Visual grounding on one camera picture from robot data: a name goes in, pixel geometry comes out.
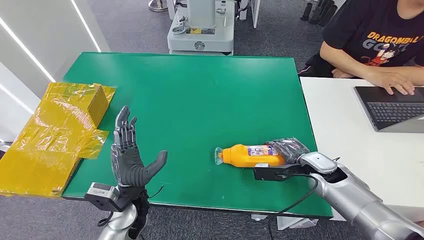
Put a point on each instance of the white table foot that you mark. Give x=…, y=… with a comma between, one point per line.
x=259, y=217

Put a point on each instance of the yellow taped cardboard box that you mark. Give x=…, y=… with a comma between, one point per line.
x=49, y=139

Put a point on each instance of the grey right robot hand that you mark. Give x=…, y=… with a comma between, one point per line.
x=288, y=149

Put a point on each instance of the person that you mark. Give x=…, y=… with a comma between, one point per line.
x=367, y=33

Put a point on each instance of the metal chair base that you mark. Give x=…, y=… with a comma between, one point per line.
x=158, y=5

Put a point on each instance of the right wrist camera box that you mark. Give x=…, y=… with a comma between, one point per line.
x=268, y=173

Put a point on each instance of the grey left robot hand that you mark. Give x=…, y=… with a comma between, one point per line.
x=127, y=162

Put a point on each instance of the orange plastic bottle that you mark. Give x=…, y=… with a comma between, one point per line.
x=245, y=157

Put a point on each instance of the person's hand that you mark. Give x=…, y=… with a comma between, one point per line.
x=341, y=73
x=392, y=81

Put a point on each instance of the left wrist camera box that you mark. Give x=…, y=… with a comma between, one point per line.
x=99, y=195

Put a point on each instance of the white robot base machine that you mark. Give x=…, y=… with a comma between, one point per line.
x=202, y=36

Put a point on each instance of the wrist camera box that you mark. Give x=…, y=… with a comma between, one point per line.
x=99, y=195
x=268, y=173

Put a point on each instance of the grey laptop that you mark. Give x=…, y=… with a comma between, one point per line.
x=391, y=112

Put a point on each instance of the black cylinder post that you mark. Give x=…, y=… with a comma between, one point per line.
x=316, y=13
x=328, y=15
x=306, y=11

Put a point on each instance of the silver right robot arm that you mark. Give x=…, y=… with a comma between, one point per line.
x=357, y=198

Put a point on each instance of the white panel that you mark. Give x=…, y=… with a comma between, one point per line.
x=255, y=11

